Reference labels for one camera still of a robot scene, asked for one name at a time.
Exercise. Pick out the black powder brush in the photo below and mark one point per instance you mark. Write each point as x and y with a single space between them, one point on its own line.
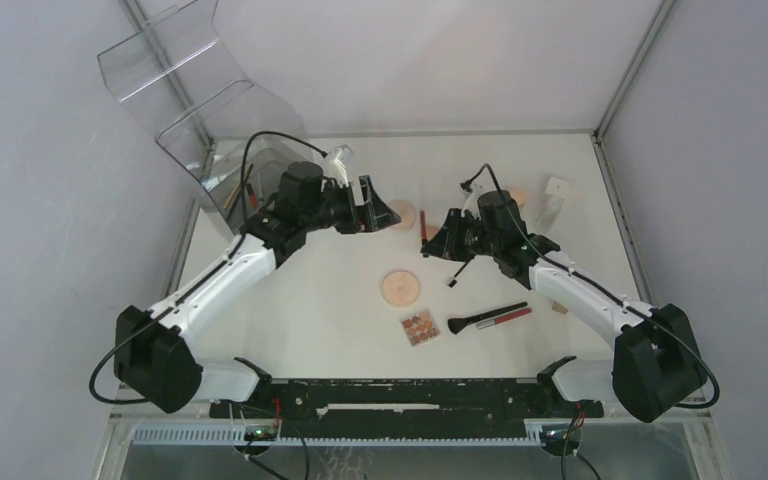
457 324

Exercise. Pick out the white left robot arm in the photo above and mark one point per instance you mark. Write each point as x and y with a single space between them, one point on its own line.
153 353

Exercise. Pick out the wooden handle brush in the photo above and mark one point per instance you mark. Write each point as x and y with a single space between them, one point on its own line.
235 192

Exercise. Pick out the clear liquid bottle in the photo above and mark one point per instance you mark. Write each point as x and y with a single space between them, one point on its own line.
555 194

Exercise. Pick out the red silver lip gloss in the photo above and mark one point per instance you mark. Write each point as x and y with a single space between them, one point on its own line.
488 323

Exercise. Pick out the clear acrylic makeup organizer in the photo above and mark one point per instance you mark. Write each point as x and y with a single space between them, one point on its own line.
176 77

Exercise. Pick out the cream jar gold lid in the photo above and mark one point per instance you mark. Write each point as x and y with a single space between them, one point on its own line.
519 195

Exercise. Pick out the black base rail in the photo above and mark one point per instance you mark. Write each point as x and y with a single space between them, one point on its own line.
406 409

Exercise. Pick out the black brow comb brush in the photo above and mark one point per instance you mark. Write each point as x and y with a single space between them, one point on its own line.
453 279

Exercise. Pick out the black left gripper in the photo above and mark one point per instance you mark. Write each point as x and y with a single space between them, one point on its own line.
374 215

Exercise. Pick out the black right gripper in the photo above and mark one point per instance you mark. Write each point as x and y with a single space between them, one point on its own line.
445 244

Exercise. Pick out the eyeshadow palette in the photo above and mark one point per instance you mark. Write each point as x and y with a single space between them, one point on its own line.
420 328

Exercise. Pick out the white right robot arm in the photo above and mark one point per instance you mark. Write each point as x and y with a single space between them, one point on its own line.
656 363

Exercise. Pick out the round beige sponge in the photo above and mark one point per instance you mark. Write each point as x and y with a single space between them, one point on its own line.
400 288
406 213

